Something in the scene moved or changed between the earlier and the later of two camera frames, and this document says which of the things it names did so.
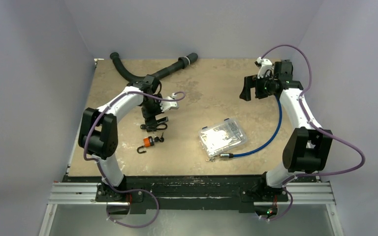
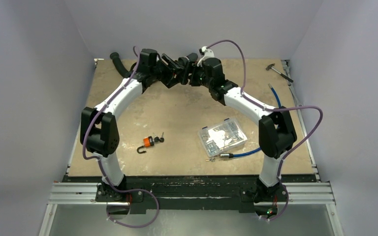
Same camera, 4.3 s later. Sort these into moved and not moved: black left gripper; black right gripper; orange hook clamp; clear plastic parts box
Moved: black right gripper; black left gripper
Not moved: orange hook clamp; clear plastic parts box
